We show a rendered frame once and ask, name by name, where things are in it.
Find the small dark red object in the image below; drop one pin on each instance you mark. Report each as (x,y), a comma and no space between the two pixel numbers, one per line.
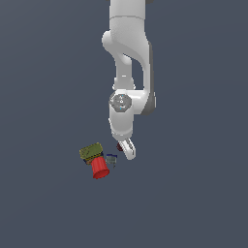
(119,147)

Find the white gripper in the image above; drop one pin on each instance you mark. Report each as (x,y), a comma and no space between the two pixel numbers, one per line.
(128,148)

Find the olive green box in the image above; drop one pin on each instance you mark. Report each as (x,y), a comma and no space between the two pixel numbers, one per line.
(91,151)

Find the red plastic cup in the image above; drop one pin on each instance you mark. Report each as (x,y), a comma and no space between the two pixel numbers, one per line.
(99,168)

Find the small grey blue can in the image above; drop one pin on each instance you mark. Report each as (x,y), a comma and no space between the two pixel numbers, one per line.
(111,159)

